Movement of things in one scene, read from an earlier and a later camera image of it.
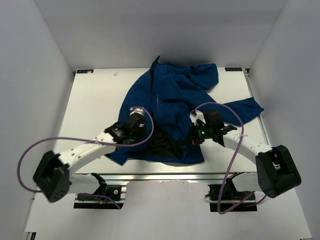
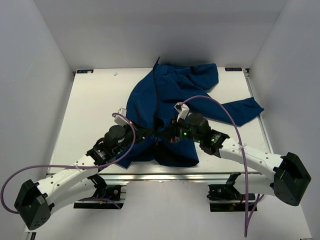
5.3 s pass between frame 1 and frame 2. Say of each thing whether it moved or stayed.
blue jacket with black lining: stayed
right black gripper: moved
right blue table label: stayed
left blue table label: stayed
